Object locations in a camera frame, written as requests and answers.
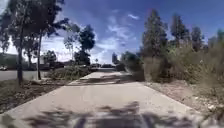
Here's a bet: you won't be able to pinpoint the pale concrete path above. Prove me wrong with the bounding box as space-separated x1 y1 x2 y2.
0 68 214 128

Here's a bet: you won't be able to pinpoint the tall dark tree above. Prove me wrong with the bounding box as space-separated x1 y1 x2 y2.
63 23 98 67

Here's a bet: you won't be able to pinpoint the low green bushes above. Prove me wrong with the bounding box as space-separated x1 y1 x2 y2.
46 65 93 81

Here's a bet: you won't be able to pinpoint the trees and dry bushes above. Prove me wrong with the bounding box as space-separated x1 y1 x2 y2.
111 8 224 88

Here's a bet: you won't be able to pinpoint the dry dirt ground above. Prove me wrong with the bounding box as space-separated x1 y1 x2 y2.
143 79 224 118

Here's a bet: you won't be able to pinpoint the group of tall trees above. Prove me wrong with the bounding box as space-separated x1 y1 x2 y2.
0 0 71 85

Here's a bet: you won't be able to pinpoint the brown dirt strip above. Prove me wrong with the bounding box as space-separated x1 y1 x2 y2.
0 78 84 115

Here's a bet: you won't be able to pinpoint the grey asphalt road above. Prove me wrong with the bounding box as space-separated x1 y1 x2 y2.
0 69 51 82

